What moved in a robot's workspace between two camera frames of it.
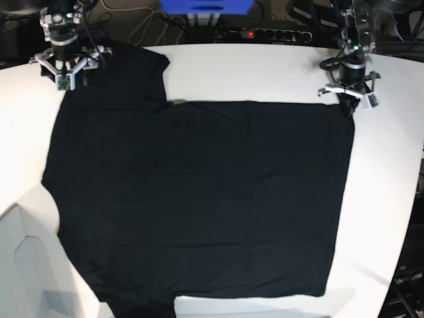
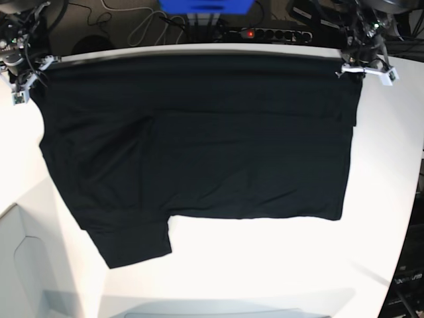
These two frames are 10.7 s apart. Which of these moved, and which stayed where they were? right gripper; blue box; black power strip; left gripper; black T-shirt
Moved: right gripper; left gripper; black T-shirt
Stayed: blue box; black power strip
